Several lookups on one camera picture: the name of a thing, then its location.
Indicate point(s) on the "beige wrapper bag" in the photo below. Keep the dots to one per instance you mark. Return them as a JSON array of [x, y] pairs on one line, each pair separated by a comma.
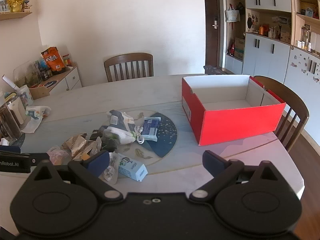
[[73, 145]]

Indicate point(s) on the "glass coffee press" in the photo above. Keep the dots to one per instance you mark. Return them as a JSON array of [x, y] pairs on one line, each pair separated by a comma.
[[8, 123]]

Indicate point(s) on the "wooden open shelf unit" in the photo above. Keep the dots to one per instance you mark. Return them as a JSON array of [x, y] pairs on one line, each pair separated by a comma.
[[308, 10]]

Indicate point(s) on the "red toy figure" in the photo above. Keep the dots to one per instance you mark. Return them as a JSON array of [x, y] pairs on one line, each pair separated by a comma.
[[231, 48]]

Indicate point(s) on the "wooden wall shelf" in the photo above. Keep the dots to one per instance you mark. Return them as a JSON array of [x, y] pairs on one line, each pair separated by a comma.
[[15, 15]]

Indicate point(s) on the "brown wooden chair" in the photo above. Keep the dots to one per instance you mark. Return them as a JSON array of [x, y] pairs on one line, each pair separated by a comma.
[[128, 60], [295, 100]]

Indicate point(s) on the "orange snack bag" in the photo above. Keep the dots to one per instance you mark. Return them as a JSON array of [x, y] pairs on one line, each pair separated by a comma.
[[53, 59]]

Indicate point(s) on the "white sideboard cabinet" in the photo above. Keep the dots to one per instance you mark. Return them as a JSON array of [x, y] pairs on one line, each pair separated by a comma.
[[71, 78]]

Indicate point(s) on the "glass storage jar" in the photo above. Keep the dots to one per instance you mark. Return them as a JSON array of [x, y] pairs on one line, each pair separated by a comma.
[[305, 36]]

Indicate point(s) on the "crumpled pink wrapper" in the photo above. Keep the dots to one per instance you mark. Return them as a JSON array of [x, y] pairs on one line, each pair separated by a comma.
[[57, 155]]

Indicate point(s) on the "blue wet wipes packet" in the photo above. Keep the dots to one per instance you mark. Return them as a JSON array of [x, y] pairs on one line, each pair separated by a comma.
[[150, 128]]

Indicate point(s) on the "brown cardboard carton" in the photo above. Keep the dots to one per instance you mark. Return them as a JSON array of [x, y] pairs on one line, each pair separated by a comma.
[[239, 47]]

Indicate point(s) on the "light blue tote bag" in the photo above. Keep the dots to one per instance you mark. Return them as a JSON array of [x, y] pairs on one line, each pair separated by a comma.
[[232, 15]]

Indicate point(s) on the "white printed sachet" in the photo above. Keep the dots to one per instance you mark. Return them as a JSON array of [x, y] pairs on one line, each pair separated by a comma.
[[111, 167]]

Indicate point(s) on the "yellow toy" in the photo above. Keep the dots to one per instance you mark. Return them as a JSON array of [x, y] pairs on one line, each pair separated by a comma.
[[85, 156]]

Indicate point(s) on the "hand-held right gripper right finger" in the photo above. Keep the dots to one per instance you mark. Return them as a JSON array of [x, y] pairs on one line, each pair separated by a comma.
[[212, 163]]

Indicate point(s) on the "grey phone stand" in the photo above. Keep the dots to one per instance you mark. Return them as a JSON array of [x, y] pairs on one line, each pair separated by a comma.
[[211, 70]]

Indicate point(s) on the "red cardboard box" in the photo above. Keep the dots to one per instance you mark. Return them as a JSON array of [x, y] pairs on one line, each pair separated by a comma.
[[237, 122]]

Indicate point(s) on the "wooden tray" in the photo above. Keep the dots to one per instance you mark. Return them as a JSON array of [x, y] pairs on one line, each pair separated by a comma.
[[40, 91]]

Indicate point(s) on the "white cabinet with magnets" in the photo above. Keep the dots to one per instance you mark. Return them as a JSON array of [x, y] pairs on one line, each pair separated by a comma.
[[302, 77]]

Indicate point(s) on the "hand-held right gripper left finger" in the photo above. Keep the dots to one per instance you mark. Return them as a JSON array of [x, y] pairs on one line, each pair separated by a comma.
[[98, 160]]

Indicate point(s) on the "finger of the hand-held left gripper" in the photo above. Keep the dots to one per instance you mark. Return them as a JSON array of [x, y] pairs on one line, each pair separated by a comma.
[[40, 158], [10, 149]]

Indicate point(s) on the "dark brown door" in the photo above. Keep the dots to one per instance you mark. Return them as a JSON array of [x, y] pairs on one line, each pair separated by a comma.
[[212, 10]]

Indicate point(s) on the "small dark packet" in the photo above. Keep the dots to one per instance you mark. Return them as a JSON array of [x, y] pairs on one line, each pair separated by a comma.
[[97, 134]]

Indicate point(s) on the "rolled white paper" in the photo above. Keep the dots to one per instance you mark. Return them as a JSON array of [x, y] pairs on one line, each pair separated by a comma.
[[9, 82]]

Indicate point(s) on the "clear plastic container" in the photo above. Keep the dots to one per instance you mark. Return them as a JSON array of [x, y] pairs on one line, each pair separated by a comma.
[[27, 75]]

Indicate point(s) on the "white pitcher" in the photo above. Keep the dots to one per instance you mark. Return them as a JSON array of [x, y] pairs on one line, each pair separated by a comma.
[[15, 107]]

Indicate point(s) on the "round blue white placemat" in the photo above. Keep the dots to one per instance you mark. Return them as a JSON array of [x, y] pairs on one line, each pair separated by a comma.
[[166, 132]]

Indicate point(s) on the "white printed mug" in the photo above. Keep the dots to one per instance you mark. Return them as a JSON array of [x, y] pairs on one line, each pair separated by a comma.
[[26, 96]]

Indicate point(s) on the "dark green packet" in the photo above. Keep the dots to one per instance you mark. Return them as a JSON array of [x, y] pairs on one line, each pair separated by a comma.
[[110, 143]]

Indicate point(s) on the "crumpled translucent wrapper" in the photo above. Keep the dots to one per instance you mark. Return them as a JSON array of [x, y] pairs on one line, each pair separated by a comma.
[[93, 147]]

